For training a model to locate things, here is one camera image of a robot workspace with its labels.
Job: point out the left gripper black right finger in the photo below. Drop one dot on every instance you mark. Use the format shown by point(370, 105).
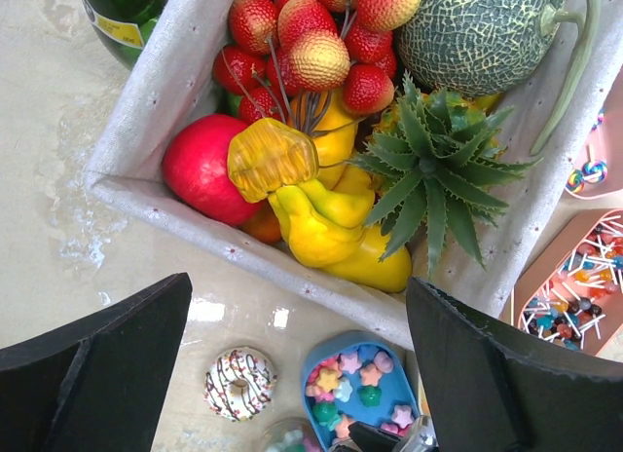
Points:
point(493, 387)

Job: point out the red apple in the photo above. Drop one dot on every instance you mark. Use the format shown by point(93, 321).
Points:
point(195, 169)

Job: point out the yellow bananas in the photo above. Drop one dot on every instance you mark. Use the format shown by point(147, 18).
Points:
point(319, 199)

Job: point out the pink tray of lollipops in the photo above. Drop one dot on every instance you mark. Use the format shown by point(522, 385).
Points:
point(571, 295)

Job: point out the pink tray swirl lollipops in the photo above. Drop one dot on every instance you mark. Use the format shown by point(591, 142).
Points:
point(597, 172)

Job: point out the yellow tray gummy candies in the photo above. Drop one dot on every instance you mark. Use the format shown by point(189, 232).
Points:
point(422, 401)

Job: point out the blue tray star candies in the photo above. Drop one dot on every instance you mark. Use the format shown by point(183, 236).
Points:
point(356, 377)

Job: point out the strawberry bunch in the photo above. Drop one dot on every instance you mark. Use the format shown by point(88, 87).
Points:
point(284, 48)

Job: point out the clear glass jar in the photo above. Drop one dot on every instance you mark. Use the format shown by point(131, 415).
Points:
point(289, 434)

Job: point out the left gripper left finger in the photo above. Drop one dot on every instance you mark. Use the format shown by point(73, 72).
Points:
point(97, 383)

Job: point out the toy pineapple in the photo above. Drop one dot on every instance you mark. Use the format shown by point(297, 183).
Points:
point(436, 162)

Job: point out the sprinkled donut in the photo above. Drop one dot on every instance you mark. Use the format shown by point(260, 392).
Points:
point(239, 384)

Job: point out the green cantaloupe melon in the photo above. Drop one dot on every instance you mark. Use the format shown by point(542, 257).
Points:
point(482, 47)

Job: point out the green glass bottle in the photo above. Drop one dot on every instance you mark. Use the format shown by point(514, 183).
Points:
point(124, 26)

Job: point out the silver metal scoop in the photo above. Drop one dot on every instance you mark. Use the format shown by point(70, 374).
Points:
point(420, 437)

